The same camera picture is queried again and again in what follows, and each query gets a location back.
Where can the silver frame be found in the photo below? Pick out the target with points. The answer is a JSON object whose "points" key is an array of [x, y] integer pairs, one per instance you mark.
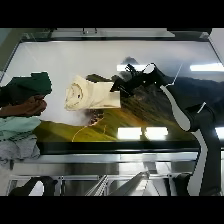
{"points": [[110, 173]]}

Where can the mint green garment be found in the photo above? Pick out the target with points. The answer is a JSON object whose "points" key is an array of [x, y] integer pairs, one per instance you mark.
{"points": [[16, 126]]}

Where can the grey garment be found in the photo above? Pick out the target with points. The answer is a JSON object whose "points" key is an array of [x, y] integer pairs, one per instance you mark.
{"points": [[18, 148]]}

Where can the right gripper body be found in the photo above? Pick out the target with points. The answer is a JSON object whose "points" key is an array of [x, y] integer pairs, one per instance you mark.
{"points": [[128, 83]]}

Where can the cream T-shirt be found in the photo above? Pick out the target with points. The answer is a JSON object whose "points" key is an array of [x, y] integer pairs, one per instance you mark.
{"points": [[90, 95]]}

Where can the brown garment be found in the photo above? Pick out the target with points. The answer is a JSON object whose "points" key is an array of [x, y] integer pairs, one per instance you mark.
{"points": [[23, 107]]}

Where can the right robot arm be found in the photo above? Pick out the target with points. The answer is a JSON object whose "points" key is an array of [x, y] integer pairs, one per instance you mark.
{"points": [[206, 133]]}

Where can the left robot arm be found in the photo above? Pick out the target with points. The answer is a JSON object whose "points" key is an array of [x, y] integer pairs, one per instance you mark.
{"points": [[36, 187]]}

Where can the dark green garment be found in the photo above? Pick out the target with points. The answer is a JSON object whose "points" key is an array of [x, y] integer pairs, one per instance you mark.
{"points": [[26, 87]]}

